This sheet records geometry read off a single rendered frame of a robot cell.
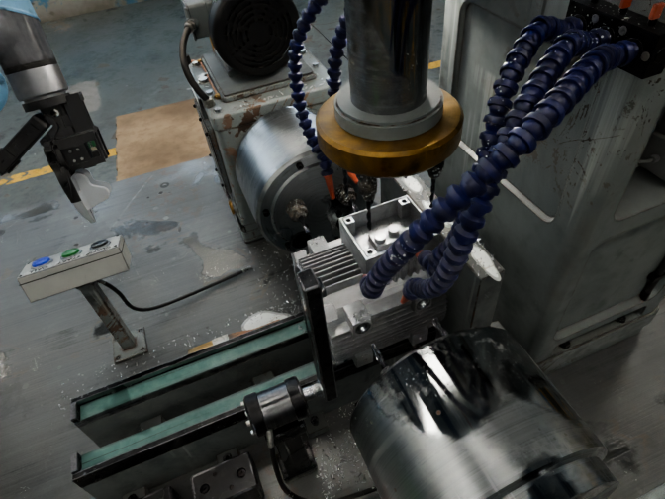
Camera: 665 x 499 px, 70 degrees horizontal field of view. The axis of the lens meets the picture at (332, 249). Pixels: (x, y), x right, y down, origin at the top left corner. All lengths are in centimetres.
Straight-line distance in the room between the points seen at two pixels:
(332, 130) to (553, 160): 29
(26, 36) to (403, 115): 57
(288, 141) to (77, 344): 65
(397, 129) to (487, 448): 34
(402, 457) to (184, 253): 86
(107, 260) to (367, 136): 55
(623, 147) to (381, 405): 39
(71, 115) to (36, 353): 56
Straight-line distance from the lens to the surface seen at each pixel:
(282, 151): 88
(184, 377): 89
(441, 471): 53
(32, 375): 120
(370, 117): 56
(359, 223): 76
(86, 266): 93
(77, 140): 88
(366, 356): 77
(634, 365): 108
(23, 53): 88
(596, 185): 63
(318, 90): 106
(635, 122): 59
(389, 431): 56
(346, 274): 71
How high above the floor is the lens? 164
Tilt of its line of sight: 46 degrees down
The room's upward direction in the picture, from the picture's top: 7 degrees counter-clockwise
